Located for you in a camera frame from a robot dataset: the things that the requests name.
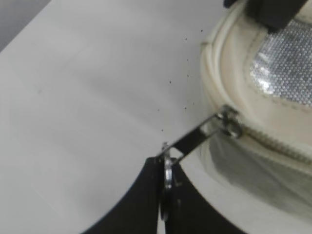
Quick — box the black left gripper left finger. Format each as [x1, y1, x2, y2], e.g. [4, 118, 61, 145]
[84, 157, 163, 234]

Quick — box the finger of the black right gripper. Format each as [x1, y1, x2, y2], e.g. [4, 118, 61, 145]
[223, 0, 310, 32]

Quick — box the metal zipper pull with ring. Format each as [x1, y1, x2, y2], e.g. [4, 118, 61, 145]
[159, 105, 242, 221]

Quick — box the cream insulated lunch bag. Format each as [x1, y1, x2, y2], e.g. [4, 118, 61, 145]
[199, 0, 312, 209]

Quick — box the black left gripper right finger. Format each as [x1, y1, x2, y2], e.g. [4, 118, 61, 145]
[166, 164, 245, 234]

